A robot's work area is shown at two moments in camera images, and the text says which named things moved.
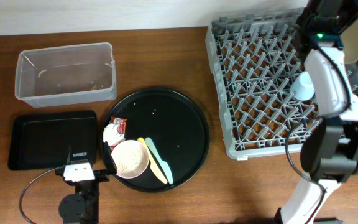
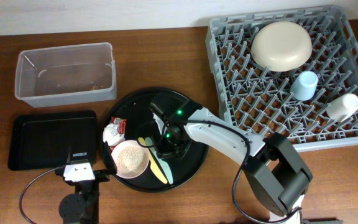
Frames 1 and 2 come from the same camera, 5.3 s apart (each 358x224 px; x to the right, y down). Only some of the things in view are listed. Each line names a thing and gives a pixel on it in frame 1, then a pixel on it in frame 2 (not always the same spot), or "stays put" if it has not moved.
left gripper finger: [68, 160] stays put
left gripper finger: [109, 161] stays put
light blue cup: [302, 89] stays put
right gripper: [355, 7] → [165, 154]
